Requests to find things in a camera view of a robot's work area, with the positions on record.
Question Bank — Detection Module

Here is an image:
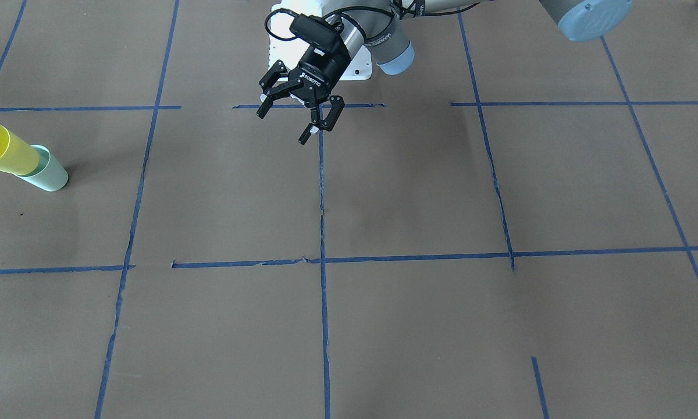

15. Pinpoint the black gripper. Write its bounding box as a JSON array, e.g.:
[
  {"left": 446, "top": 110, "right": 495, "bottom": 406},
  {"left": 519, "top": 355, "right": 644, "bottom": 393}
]
[{"left": 256, "top": 44, "right": 351, "bottom": 145}]

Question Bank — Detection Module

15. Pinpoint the yellow plastic cup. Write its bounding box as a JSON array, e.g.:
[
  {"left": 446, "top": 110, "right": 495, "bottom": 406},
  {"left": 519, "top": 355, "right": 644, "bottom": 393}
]
[{"left": 0, "top": 125, "right": 40, "bottom": 176}]

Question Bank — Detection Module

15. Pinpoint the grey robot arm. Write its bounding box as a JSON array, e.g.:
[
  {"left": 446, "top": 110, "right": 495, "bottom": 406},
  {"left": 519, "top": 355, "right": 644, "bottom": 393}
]
[{"left": 256, "top": 1, "right": 482, "bottom": 145}]

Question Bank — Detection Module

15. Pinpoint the light green plastic cup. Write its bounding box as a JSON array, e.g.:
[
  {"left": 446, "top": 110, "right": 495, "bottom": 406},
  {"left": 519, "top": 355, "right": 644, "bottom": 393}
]
[{"left": 17, "top": 145, "right": 69, "bottom": 193}]

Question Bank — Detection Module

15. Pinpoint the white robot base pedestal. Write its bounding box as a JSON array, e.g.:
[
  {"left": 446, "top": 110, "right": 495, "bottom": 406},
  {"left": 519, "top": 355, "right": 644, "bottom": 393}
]
[{"left": 266, "top": 3, "right": 373, "bottom": 81}]

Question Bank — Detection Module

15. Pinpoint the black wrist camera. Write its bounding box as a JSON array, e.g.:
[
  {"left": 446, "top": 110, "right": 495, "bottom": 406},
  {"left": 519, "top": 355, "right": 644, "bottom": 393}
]
[{"left": 290, "top": 15, "right": 342, "bottom": 53}]

